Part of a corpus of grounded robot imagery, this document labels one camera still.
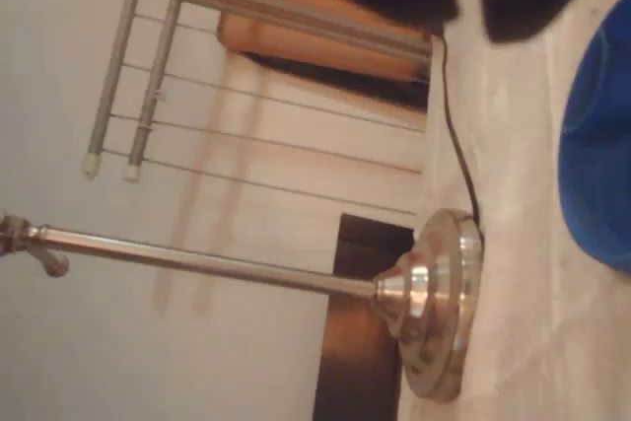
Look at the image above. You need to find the blue bowl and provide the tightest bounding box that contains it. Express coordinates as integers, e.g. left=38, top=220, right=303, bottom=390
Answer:
left=556, top=0, right=631, bottom=274

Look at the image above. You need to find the orange wooden furniture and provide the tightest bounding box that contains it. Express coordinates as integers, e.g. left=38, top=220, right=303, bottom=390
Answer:
left=216, top=0, right=431, bottom=81

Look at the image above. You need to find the thin black cable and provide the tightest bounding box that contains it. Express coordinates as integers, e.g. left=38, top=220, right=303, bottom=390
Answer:
left=432, top=35, right=483, bottom=221

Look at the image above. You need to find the dark brown furniture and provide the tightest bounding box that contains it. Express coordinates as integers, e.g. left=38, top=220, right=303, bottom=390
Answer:
left=313, top=212, right=416, bottom=421

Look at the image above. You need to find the white wrinkled cloth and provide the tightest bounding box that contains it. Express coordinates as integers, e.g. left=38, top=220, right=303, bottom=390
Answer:
left=403, top=0, right=631, bottom=421

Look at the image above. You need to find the silver metal lamp stand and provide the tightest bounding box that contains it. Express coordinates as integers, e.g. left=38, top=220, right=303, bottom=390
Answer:
left=0, top=207, right=488, bottom=400

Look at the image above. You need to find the grey metal drying rack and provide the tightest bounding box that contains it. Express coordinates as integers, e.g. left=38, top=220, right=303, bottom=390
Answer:
left=81, top=0, right=435, bottom=219

